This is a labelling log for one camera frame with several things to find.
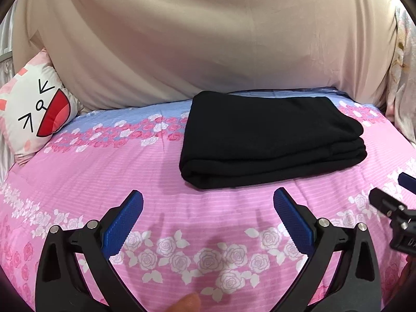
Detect black pants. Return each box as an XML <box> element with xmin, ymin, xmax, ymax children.
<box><xmin>179</xmin><ymin>90</ymin><xmax>368</xmax><ymax>191</ymax></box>

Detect white satin cloth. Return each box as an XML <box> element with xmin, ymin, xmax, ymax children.
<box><xmin>0</xmin><ymin>62</ymin><xmax>18</xmax><ymax>183</ymax></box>

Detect pink floral blanket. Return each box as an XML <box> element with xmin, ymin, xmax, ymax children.
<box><xmin>0</xmin><ymin>86</ymin><xmax>416</xmax><ymax>312</ymax></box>

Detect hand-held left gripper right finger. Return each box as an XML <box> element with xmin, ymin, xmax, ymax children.
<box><xmin>272</xmin><ymin>187</ymin><xmax>381</xmax><ymax>312</ymax></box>

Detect person's left hand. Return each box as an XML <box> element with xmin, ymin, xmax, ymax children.
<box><xmin>166</xmin><ymin>292</ymin><xmax>202</xmax><ymax>312</ymax></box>

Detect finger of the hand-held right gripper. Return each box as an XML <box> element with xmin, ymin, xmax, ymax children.
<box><xmin>398</xmin><ymin>172</ymin><xmax>416</xmax><ymax>192</ymax></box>
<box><xmin>369</xmin><ymin>187</ymin><xmax>416</xmax><ymax>251</ymax></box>

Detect beige draped cloth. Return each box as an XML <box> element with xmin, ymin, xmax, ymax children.
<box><xmin>13</xmin><ymin>0</ymin><xmax>400</xmax><ymax>112</ymax></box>

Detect cartoon cat face pillow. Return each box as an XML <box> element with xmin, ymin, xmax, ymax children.
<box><xmin>0</xmin><ymin>49</ymin><xmax>80</xmax><ymax>166</ymax></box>

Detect pale floral patterned cloth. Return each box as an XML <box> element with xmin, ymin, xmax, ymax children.
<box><xmin>385</xmin><ymin>6</ymin><xmax>416</xmax><ymax>140</ymax></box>

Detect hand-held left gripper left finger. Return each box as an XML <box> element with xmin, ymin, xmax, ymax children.
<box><xmin>35</xmin><ymin>190</ymin><xmax>145</xmax><ymax>312</ymax></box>

